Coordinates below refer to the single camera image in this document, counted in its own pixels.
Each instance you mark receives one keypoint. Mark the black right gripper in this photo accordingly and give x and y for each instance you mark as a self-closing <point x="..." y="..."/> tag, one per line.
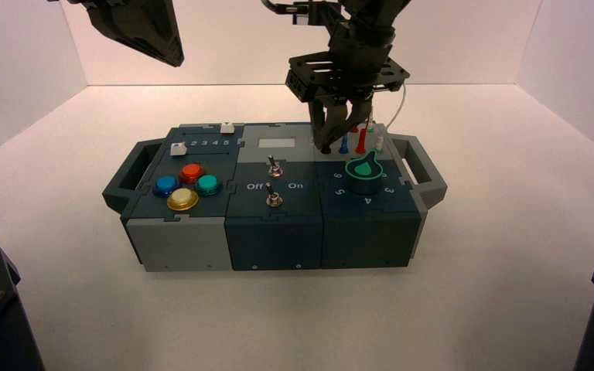
<point x="353" y="66"/>

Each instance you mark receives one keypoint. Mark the metal toggle switch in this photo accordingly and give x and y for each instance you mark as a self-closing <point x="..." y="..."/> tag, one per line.
<point x="274" y="198"/>
<point x="275" y="167"/>

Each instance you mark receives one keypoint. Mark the blue round push button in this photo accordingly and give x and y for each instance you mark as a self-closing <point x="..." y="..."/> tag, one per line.
<point x="166" y="185"/>

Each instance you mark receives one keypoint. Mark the red round push button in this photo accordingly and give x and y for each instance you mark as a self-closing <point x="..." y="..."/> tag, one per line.
<point x="191" y="173"/>

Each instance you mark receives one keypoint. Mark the grey display panel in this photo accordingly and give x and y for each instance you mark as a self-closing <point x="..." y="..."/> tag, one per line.
<point x="276" y="143"/>

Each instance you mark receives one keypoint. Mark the teal and grey task box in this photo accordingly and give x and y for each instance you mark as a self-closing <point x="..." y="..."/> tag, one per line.
<point x="274" y="240"/>

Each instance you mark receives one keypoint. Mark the green-topped rotary knob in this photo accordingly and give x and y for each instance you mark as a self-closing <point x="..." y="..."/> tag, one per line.
<point x="363" y="176"/>

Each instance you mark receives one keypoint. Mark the yellow round push button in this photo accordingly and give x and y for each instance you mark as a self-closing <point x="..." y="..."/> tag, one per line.
<point x="182" y="199"/>

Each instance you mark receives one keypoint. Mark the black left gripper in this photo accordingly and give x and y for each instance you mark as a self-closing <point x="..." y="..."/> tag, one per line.
<point x="71" y="1"/>

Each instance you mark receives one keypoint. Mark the white slider cap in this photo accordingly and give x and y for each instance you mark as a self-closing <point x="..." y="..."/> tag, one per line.
<point x="178" y="149"/>
<point x="227" y="127"/>

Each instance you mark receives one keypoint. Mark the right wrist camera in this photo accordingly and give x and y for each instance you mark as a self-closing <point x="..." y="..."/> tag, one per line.
<point x="315" y="13"/>

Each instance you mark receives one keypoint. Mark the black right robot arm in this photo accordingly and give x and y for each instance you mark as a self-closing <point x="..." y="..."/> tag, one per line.
<point x="374" y="13"/>

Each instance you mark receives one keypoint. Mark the green round push button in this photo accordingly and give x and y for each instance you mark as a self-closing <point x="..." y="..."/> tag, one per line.
<point x="208" y="185"/>

